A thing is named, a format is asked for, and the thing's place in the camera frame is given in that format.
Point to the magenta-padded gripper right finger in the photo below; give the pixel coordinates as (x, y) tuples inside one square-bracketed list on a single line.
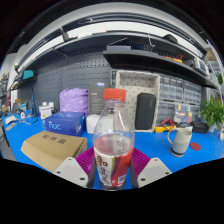
[(151, 171)]

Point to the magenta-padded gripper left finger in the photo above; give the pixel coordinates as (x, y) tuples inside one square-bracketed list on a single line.
[(71, 170)]

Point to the clear red-capped drink bottle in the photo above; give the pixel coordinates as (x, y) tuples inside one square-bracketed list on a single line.
[(113, 146)]

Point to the brown cardboard box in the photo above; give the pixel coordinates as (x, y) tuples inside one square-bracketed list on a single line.
[(50, 148)]

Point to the grey and white ceramic mug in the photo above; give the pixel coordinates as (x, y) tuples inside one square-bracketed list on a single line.
[(181, 140)]

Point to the yellow multimeter with red leads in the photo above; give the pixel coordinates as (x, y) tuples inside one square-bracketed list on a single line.
[(163, 128)]

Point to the blue cardboard box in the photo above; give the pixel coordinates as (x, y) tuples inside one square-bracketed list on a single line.
[(65, 124)]

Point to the white cardboard box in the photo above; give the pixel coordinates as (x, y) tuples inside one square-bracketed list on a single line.
[(91, 124)]

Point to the small black labelled box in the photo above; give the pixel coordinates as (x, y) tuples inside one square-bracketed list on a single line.
[(185, 126)]

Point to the black zip case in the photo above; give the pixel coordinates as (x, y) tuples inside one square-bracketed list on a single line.
[(145, 111)]

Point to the grey small-parts drawer cabinet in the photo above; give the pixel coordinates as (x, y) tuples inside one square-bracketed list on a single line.
[(192, 92), (165, 110), (196, 111), (170, 87)]

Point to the small white labelled box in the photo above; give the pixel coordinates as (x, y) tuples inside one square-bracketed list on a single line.
[(45, 110)]

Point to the flat black box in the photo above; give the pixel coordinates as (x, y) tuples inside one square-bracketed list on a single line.
[(200, 127)]

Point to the clear box with colourful parts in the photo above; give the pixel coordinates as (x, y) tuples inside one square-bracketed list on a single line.
[(182, 113)]

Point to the purple plastic bag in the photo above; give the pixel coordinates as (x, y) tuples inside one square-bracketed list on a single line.
[(74, 100)]

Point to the dark grey upright box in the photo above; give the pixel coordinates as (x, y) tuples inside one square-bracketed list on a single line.
[(96, 98)]

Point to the white power adapter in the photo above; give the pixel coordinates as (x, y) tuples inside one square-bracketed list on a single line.
[(222, 134)]

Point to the green potted plant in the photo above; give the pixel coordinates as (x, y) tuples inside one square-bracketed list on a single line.
[(211, 111)]

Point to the beige perforated tray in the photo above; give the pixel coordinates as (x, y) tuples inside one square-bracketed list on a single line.
[(131, 85)]

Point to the teal flat panel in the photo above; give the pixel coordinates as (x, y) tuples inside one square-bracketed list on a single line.
[(28, 74)]

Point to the dark shelf unit with equipment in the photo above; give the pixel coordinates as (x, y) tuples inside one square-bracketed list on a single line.
[(133, 58)]

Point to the white metal shelf rack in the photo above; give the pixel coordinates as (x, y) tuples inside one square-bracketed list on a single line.
[(215, 65)]

